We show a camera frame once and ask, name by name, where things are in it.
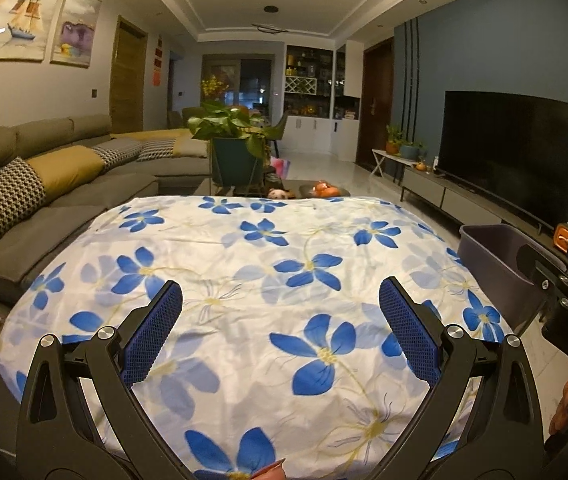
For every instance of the white display cabinet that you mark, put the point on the white display cabinet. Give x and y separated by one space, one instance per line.
322 100

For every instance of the green potted plant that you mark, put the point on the green potted plant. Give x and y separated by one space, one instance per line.
237 147

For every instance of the left hand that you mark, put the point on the left hand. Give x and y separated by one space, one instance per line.
273 471

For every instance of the small white side table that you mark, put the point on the small white side table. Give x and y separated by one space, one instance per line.
382 157

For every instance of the large black television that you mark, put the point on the large black television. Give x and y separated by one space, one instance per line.
510 146

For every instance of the grey tv console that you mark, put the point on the grey tv console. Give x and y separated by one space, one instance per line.
466 207

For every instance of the red wall hanging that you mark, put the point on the red wall hanging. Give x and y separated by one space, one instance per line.
158 60

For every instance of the ceiling lamp fixture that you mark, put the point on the ceiling lamp fixture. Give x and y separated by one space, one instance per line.
269 29

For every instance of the purple abstract wall painting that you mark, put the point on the purple abstract wall painting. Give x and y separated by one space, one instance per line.
75 32

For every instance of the yellow flower bouquet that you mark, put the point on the yellow flower bouquet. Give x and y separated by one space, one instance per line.
213 88

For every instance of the grey sectional sofa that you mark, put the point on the grey sectional sofa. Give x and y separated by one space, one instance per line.
171 162

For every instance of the houndstooth cushion far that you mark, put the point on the houndstooth cushion far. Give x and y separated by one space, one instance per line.
117 152

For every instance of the pink bag on floor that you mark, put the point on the pink bag on floor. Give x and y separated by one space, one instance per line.
281 166

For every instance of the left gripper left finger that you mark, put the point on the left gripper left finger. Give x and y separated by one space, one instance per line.
79 418

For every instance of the dark wooden door right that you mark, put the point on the dark wooden door right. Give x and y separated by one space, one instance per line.
376 101

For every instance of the small potted plant orange pot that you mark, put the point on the small potted plant orange pot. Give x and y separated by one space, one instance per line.
395 137

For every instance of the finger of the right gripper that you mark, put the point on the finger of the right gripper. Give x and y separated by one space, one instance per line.
549 277

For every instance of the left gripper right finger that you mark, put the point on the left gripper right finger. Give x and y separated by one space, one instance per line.
480 418

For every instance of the orange fruit plate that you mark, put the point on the orange fruit plate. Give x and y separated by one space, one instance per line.
322 189

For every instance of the blue pot plant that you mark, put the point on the blue pot plant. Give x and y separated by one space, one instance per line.
413 151

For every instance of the dark coffee table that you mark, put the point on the dark coffee table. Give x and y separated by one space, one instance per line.
208 187

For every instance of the wooden door left wall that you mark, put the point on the wooden door left wall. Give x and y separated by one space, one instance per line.
126 92

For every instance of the purple trash bin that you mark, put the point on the purple trash bin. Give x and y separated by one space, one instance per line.
489 252

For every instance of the blue floral white tablecloth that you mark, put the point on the blue floral white tablecloth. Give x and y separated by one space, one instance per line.
281 351

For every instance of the mustard yellow cushion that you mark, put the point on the mustard yellow cushion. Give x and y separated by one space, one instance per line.
64 170

